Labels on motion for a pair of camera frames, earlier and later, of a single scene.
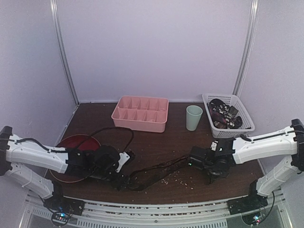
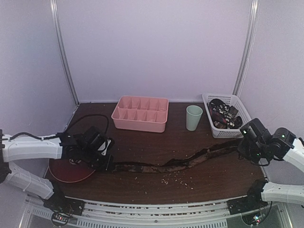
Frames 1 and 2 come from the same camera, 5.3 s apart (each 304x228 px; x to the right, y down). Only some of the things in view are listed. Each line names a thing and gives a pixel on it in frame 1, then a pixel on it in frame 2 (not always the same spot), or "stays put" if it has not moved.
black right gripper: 214,175 -> 243,148
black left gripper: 119,183 -> 108,161
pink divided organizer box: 143,113 stays put
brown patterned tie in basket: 223,116 stays put
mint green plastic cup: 194,113 stays put
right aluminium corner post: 241,74 stays put
